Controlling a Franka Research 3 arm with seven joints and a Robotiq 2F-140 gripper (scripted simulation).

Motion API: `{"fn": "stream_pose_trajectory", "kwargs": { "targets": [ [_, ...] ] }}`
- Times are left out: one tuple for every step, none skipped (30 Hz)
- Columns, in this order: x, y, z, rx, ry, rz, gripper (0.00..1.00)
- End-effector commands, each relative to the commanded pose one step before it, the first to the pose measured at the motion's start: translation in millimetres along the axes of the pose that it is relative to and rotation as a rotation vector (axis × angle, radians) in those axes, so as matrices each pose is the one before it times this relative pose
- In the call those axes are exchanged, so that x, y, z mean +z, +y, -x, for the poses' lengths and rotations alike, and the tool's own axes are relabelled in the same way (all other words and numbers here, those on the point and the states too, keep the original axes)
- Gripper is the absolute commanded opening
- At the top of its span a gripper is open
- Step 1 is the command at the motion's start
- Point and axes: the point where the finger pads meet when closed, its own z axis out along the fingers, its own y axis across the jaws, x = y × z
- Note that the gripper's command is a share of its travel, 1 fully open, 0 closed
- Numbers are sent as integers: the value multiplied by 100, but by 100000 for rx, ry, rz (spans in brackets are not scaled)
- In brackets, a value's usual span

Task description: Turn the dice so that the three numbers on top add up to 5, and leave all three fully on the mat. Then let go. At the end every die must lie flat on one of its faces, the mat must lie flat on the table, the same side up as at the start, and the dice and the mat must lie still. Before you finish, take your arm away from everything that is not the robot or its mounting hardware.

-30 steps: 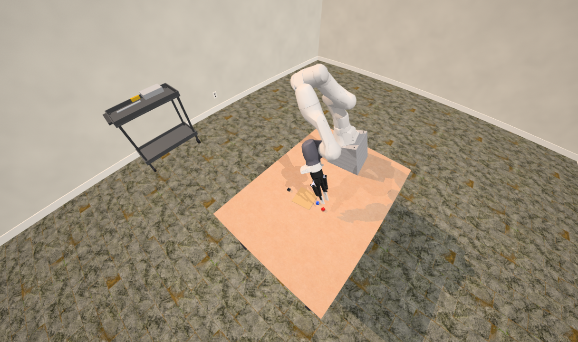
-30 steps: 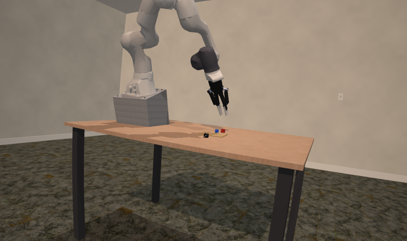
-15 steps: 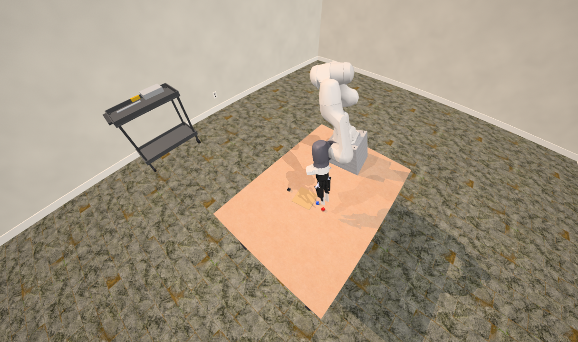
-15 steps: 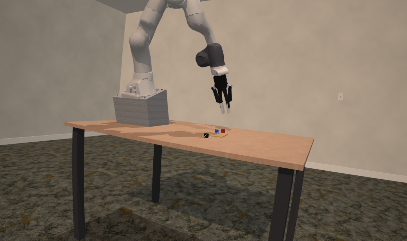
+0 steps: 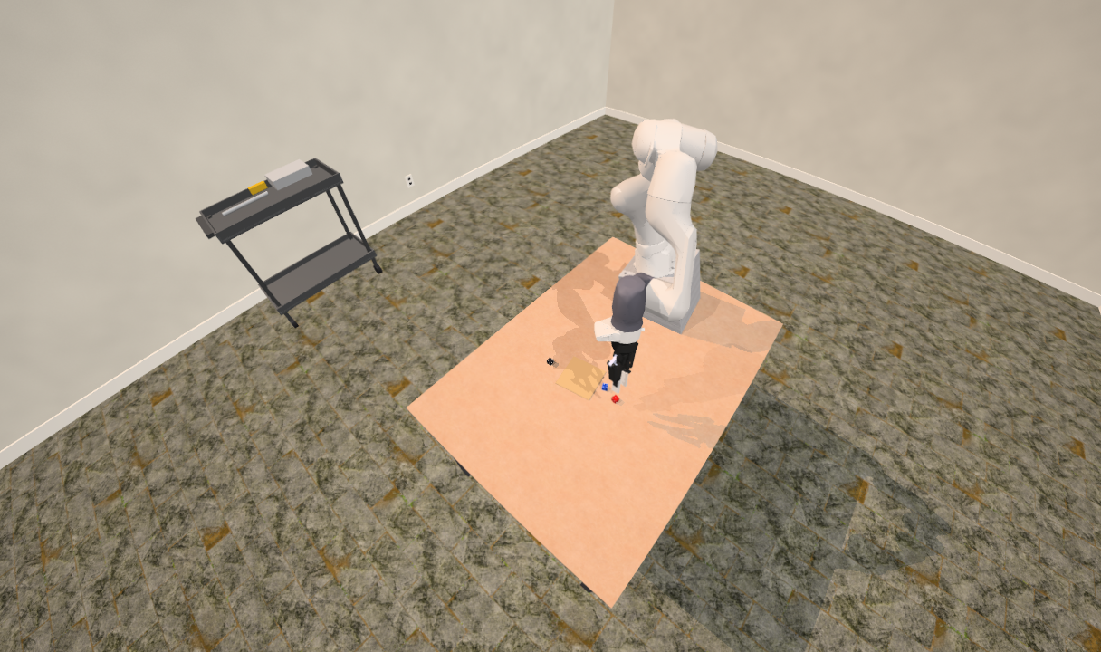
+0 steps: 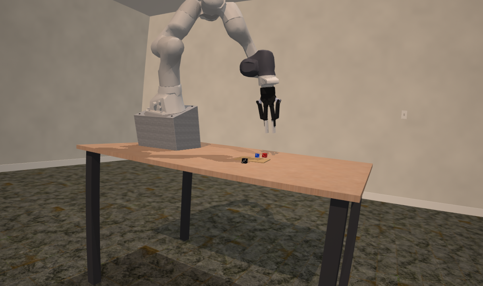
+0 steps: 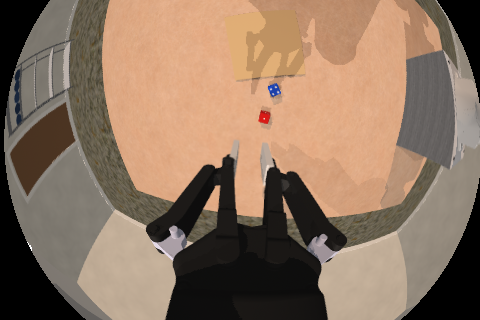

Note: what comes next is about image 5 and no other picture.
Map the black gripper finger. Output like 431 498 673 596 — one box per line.
607 354 626 394
621 347 637 387

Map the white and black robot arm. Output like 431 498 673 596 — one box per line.
595 119 717 344

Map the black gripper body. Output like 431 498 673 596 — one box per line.
611 341 637 362

